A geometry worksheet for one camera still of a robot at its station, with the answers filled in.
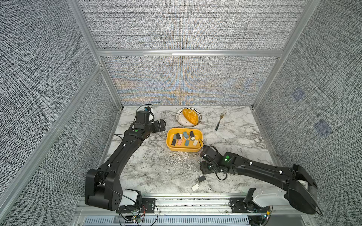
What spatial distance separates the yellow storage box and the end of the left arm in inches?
7.7

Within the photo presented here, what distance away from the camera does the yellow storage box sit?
0.93m

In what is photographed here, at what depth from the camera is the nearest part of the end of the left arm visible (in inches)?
25.2
